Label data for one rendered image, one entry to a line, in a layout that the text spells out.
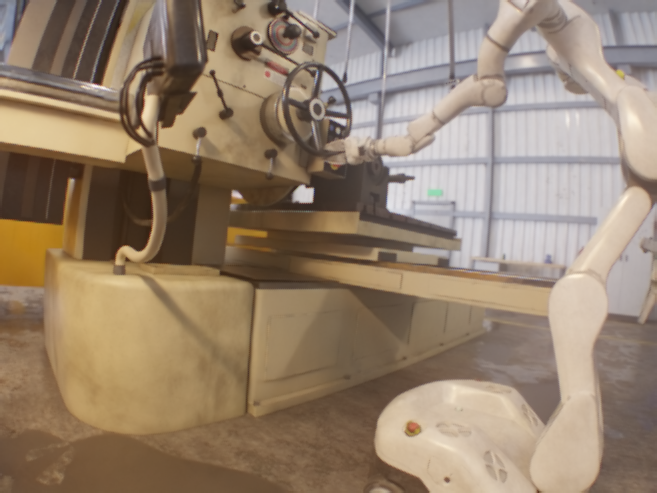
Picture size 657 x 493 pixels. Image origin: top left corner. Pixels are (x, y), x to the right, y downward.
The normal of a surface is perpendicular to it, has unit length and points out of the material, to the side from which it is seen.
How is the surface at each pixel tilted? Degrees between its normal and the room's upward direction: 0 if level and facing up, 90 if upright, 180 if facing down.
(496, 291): 90
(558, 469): 90
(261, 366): 90
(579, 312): 90
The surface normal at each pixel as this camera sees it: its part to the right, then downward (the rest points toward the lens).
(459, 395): -0.61, -0.33
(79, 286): -0.18, -0.02
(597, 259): -0.67, -0.07
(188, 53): 0.55, 0.05
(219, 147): 0.74, 0.07
